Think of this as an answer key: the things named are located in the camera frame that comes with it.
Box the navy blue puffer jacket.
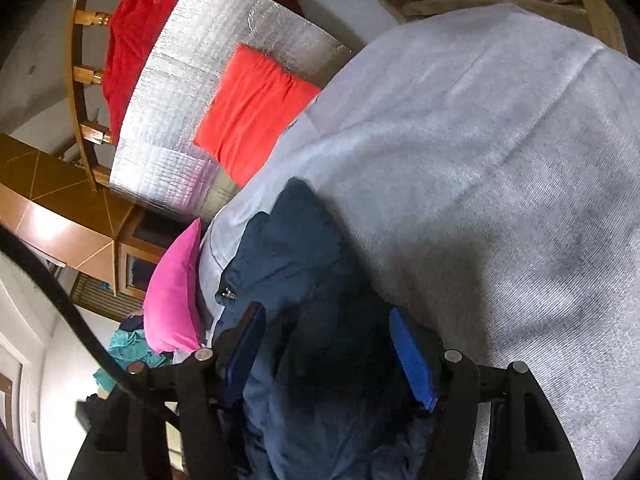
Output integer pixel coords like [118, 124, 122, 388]
[216, 179, 433, 479]

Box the pink pillow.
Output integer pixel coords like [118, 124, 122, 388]
[143, 219, 204, 353]

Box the teal garment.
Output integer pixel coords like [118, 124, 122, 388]
[107, 328, 172, 370]

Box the wooden cabinet at pillar base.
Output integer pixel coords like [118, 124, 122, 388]
[114, 206, 189, 300]

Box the silver foil insulation sheet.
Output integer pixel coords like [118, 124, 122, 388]
[110, 0, 352, 220]

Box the grey bed blanket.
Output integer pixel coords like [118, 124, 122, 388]
[198, 6, 639, 479]

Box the red-orange pillow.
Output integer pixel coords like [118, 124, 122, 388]
[193, 44, 320, 186]

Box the wooden stair railing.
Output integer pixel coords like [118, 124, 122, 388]
[66, 0, 114, 191]

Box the red cloth on railing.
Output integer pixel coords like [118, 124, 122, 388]
[102, 0, 178, 142]

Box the black cable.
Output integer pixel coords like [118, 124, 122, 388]
[0, 224, 181, 430]

